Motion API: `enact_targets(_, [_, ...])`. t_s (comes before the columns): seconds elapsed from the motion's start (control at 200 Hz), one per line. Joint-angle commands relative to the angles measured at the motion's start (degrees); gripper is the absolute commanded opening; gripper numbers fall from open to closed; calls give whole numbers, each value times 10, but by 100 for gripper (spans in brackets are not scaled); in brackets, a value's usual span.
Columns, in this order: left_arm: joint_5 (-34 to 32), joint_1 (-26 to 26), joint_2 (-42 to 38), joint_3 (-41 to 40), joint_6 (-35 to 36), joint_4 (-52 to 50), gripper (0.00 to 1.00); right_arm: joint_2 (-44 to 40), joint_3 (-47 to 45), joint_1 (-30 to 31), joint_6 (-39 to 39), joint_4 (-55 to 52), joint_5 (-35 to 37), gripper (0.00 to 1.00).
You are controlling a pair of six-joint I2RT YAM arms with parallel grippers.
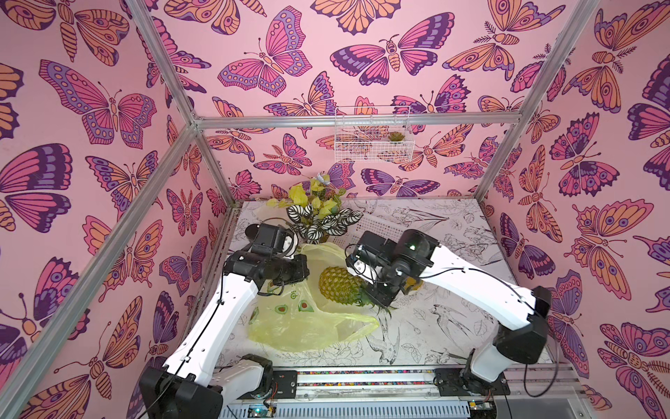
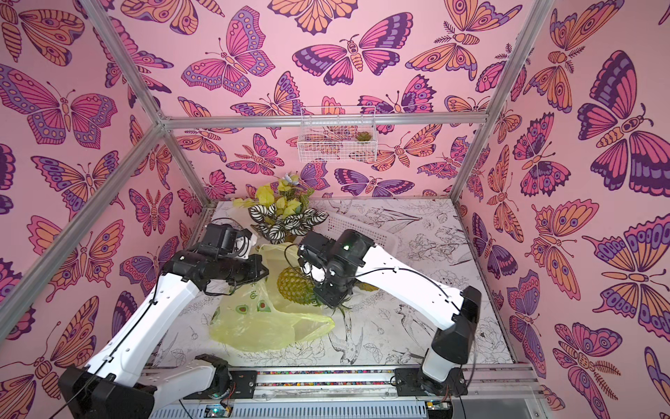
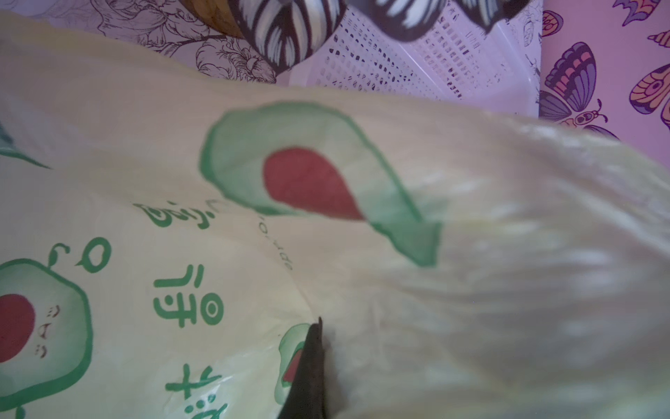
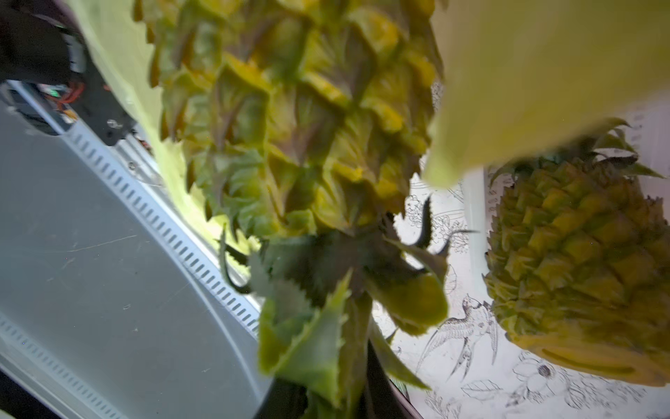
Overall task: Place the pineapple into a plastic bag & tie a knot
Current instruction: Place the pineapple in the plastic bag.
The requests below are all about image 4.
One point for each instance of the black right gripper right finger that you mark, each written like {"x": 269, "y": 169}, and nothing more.
{"x": 383, "y": 398}

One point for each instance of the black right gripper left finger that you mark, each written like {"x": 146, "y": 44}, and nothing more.
{"x": 284, "y": 400}

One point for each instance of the pineapple with leafy crown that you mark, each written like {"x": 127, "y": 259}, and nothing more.
{"x": 303, "y": 123}

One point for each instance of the yellow-green plastic bag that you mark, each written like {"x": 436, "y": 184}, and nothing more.
{"x": 518, "y": 77}

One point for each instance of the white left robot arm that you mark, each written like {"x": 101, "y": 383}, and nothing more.
{"x": 43, "y": 45}

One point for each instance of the perforated grey cable duct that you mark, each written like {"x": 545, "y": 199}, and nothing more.
{"x": 110, "y": 306}

